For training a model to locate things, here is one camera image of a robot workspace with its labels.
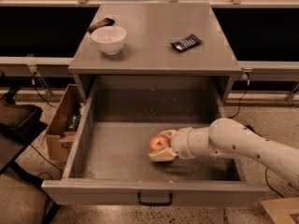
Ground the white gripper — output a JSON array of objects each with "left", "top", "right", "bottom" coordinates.
[{"left": 149, "top": 128, "right": 195, "bottom": 162}]

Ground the red apple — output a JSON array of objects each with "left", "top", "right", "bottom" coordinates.
[{"left": 149, "top": 135, "right": 170, "bottom": 152}]

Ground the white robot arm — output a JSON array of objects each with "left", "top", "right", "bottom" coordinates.
[{"left": 149, "top": 118, "right": 299, "bottom": 188}]

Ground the grey open drawer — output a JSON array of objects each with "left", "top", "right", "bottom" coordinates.
[{"left": 43, "top": 76, "right": 266, "bottom": 207}]

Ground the green can in box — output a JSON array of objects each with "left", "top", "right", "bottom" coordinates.
[{"left": 66, "top": 115, "right": 80, "bottom": 132}]

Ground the cardboard box on floor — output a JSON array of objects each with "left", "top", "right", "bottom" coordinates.
[{"left": 46, "top": 84, "right": 82, "bottom": 161}]

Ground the grey cabinet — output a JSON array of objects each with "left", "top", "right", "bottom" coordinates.
[{"left": 69, "top": 2, "right": 241, "bottom": 99}]

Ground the white ceramic bowl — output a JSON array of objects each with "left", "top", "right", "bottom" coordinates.
[{"left": 91, "top": 26, "right": 127, "bottom": 55}]

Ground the flat cardboard piece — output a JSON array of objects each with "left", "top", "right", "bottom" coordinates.
[{"left": 261, "top": 198, "right": 299, "bottom": 224}]

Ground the black remote control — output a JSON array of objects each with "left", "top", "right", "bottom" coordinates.
[{"left": 87, "top": 18, "right": 115, "bottom": 33}]

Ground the black chair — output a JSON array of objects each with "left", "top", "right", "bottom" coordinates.
[{"left": 0, "top": 83, "right": 60, "bottom": 224}]

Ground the black drawer handle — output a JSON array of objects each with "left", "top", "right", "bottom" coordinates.
[{"left": 137, "top": 192, "right": 173, "bottom": 206}]

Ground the black cable left floor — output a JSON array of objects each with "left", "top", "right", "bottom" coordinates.
[{"left": 30, "top": 71, "right": 64, "bottom": 175}]

